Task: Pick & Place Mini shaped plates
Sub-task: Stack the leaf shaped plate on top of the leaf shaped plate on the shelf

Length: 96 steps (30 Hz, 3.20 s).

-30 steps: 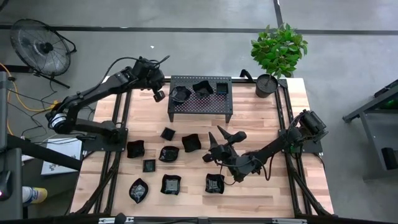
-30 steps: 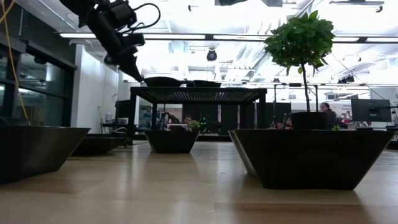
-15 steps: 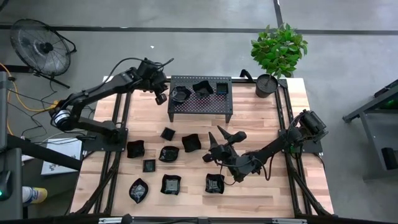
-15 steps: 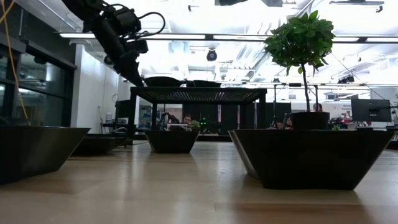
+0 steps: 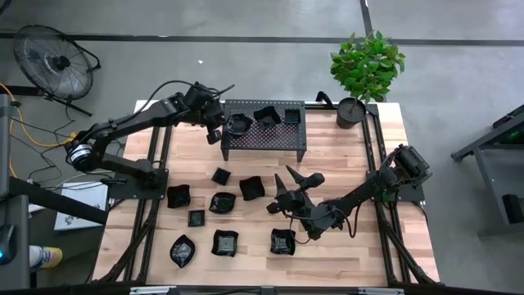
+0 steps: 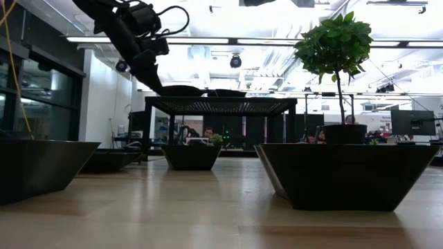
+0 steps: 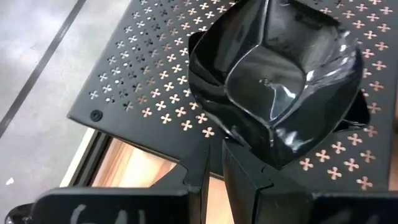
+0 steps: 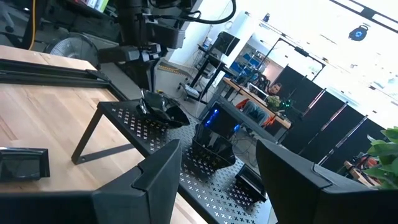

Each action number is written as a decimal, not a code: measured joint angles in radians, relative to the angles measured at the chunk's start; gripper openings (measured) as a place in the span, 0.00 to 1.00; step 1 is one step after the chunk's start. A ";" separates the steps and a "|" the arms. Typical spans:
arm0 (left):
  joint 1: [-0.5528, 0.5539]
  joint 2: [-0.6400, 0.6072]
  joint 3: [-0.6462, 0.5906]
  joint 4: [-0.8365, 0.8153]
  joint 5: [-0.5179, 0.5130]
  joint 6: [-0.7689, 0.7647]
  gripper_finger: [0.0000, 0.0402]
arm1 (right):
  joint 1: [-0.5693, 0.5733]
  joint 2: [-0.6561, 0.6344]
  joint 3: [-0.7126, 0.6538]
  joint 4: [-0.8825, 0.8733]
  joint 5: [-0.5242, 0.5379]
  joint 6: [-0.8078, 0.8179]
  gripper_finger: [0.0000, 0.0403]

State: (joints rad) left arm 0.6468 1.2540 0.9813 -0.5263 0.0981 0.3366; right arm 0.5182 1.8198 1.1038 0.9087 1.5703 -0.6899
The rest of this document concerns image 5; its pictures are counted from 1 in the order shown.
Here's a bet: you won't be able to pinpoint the black metal beam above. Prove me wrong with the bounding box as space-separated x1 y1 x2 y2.
7 175 110 226

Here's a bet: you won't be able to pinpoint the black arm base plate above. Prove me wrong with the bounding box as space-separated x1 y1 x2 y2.
366 169 427 203
108 169 169 201

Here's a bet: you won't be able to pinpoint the black clamp handle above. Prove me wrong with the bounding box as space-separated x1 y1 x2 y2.
314 90 335 109

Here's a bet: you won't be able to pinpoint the black wavy square plate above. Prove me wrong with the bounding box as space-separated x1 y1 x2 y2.
210 229 240 258
238 175 267 202
252 105 283 130
269 228 297 256
166 184 192 210

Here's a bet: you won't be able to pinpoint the potted green plant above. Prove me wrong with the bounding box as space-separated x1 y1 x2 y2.
329 29 407 130

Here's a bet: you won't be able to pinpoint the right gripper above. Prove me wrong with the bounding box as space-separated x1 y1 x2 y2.
265 166 327 215

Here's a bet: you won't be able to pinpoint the yellow white spray can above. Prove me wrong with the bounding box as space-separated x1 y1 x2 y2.
29 244 64 272

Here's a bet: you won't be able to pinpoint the yellow extension cable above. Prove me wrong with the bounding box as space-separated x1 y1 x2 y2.
0 81 81 179

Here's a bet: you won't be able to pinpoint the grey metal cart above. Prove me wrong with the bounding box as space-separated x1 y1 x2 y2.
0 93 32 290
449 103 524 239

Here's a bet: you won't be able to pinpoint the black control box green lights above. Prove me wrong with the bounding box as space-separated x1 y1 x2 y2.
497 121 524 146

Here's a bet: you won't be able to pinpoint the small black square plate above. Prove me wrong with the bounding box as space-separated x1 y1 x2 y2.
283 107 302 125
187 209 206 229
210 166 233 187

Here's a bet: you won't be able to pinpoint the black rounded device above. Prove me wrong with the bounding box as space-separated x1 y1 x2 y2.
0 224 18 266
501 193 524 226

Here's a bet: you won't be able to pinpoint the black perforated metal stand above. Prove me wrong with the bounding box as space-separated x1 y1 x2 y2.
219 98 309 163

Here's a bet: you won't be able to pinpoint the silver metal bracket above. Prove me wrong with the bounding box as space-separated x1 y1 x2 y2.
357 287 404 295
129 286 178 295

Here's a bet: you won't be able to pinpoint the black table frame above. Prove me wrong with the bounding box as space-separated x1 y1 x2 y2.
93 101 441 287

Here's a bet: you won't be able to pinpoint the black floor fan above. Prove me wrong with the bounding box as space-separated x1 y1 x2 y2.
12 24 102 118

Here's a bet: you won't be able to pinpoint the white printed booklet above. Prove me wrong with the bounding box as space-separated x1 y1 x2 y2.
54 181 110 232

